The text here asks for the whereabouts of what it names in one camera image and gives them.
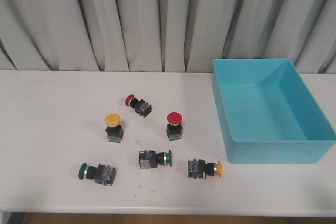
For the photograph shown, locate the blue plastic box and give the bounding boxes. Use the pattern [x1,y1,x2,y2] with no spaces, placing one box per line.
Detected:
[212,59,335,164]

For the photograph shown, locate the red push button lying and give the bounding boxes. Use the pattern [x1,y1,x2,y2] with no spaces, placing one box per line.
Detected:
[125,94,152,118]

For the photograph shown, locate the red push button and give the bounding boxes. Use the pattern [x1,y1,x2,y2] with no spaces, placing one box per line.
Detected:
[166,112,183,141]
[125,94,152,118]

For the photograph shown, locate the green push button centre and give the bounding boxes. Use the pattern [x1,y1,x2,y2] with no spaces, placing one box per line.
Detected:
[138,150,172,169]

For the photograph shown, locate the grey pleated curtain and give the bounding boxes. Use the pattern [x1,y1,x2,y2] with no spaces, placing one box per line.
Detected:
[1,0,335,73]

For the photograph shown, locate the yellow push button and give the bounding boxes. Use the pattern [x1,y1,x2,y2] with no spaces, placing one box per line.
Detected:
[105,113,124,143]
[188,158,223,179]

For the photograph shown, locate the green push button left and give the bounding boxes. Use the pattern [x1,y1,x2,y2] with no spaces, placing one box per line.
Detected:
[78,163,116,186]

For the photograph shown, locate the yellow push button lying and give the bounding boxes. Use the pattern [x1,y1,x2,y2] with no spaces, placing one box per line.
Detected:
[188,158,223,179]

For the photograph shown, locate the green push button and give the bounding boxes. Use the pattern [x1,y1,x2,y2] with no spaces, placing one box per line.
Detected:
[138,150,172,169]
[78,163,116,186]

